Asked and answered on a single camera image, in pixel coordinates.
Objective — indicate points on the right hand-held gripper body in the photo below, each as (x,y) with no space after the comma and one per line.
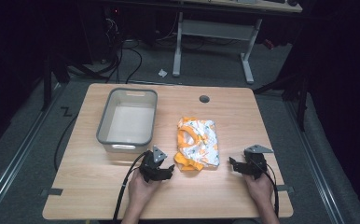
(256,163)

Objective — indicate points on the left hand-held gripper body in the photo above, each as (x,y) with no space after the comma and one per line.
(150,163)

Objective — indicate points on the orange and white patterned garment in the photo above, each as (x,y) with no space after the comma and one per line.
(198,143)

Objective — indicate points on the person's right hand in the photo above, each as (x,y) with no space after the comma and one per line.
(260,188)

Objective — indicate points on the person's left hand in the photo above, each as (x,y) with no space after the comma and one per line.
(141,189)

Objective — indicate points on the grey tape strip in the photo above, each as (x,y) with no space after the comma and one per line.
(285,188)
(52,192)

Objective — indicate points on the white plastic bin grey rim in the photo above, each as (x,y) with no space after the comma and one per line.
(128,124)

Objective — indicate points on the round table grommet hole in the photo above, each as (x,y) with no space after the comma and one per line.
(204,99)

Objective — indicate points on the black metal stand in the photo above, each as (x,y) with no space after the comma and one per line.
(47,81)
(301,96)

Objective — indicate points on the white paper scrap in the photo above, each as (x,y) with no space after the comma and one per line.
(162,73)

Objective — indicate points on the metal floor rail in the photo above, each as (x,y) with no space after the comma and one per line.
(10,165)
(316,161)

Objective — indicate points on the white metal frame desk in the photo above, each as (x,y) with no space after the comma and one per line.
(215,29)

